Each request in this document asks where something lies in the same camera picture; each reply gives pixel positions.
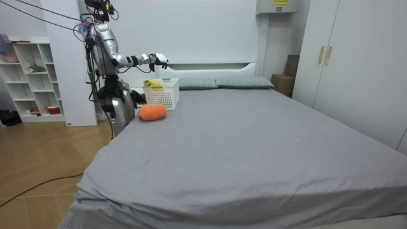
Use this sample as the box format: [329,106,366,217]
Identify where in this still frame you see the green plant decoration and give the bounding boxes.
[27,62,47,74]

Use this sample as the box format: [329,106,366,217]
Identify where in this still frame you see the yellow soft toy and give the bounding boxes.
[149,79,164,92]

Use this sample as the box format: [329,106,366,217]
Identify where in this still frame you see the cable bundle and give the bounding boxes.
[0,0,90,36]

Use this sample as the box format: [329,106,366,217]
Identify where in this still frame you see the tall white cabinet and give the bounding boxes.
[40,0,99,128]

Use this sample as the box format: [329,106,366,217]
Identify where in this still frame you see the white wardrobe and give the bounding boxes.
[291,0,407,156]

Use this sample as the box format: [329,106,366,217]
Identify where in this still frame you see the blue purple duster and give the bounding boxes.
[0,32,11,57]

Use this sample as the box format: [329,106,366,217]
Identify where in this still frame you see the black bag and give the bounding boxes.
[0,109,24,127]

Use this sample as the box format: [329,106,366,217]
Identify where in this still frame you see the white shelf unit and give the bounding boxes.
[0,36,66,123]

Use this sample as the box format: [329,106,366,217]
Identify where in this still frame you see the grey bed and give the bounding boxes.
[57,61,407,229]

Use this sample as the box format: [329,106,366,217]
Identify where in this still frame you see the orange soft toy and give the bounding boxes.
[139,103,169,122]

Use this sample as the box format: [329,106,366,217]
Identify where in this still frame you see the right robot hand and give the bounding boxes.
[148,52,169,73]

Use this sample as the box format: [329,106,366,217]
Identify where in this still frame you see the grey wall box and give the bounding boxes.
[255,0,299,16]

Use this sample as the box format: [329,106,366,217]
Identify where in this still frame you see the white plastic basket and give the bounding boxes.
[142,77,181,111]

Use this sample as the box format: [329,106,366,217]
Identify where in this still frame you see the black floor cable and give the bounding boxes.
[0,172,85,209]

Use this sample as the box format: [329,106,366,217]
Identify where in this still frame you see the robot legs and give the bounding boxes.
[96,76,141,138]

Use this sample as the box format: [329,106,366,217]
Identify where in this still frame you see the robot body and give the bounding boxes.
[72,0,128,84]

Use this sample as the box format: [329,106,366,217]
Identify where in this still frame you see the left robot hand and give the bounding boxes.
[130,90,148,107]

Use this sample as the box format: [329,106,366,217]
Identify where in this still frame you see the grey-green pillow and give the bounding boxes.
[215,75,275,90]
[177,78,219,91]

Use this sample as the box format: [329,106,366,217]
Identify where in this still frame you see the dark brown cardboard box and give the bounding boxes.
[284,54,301,78]

